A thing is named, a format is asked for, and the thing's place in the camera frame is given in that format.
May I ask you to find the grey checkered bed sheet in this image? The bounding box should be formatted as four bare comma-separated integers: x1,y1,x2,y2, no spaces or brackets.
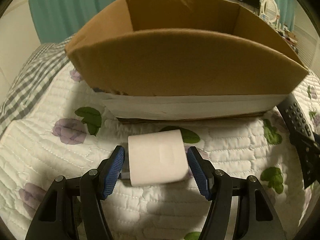
1,37,71,134

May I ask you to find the white floral quilt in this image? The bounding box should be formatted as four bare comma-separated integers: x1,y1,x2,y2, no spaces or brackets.
1,64,319,239

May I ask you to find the black remote control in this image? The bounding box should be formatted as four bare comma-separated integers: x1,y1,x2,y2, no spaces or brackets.
277,93,315,141

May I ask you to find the white rectangular charger box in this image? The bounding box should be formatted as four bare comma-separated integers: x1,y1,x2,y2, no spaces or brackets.
128,129,189,187

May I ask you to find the right green curtain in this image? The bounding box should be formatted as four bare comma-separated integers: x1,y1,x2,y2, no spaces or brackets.
275,0,296,31

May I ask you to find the brown cardboard box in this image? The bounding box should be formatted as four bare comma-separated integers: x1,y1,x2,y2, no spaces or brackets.
65,0,309,121

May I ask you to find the white louvered wardrobe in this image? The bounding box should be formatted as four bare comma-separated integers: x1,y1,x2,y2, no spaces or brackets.
292,7,317,67

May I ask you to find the oval white vanity mirror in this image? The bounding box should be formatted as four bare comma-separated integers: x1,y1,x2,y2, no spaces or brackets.
260,0,280,23

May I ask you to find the white dressing table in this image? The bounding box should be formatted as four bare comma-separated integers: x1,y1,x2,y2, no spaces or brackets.
274,23,299,54

